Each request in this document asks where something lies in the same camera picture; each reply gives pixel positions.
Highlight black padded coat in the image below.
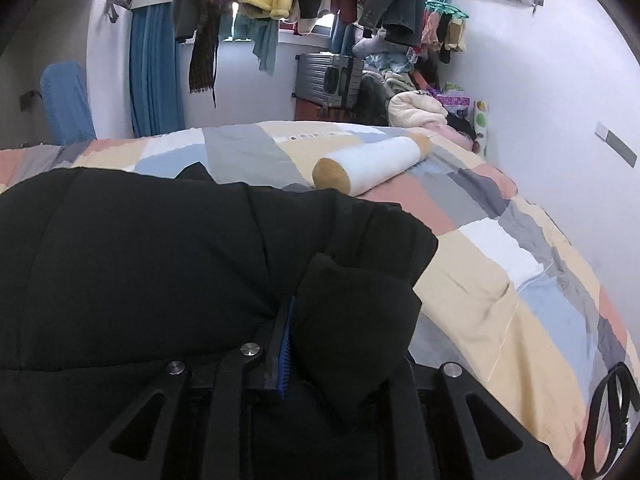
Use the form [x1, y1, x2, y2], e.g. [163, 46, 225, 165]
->
[1, 165, 438, 479]

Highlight patchwork pastel duvet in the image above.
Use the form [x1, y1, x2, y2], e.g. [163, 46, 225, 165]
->
[1, 122, 639, 477]

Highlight black belt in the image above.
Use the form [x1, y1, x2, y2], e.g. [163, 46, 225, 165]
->
[582, 362, 639, 479]

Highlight white bolster with tan ends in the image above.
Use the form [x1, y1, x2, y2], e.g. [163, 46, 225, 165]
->
[311, 133, 432, 197]

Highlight cream bundled blanket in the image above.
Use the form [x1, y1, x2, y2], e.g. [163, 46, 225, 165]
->
[387, 91, 448, 128]

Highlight blue curtain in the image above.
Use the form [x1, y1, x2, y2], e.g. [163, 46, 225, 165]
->
[129, 3, 186, 138]

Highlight grey hard-shell suitcase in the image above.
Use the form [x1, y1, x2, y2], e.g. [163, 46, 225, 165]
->
[292, 52, 363, 110]

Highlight blue folded board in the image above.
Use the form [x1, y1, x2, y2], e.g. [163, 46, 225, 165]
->
[40, 61, 96, 145]

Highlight teal clip hanger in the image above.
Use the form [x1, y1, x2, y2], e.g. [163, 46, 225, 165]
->
[425, 0, 470, 20]

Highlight teal hanging cloth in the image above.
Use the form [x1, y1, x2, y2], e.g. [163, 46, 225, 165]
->
[232, 13, 280, 75]

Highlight brown plaid scarf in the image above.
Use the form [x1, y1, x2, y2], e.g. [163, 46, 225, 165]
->
[189, 0, 238, 101]

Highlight grey wall switch plate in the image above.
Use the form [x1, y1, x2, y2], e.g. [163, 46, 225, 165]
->
[594, 122, 638, 168]

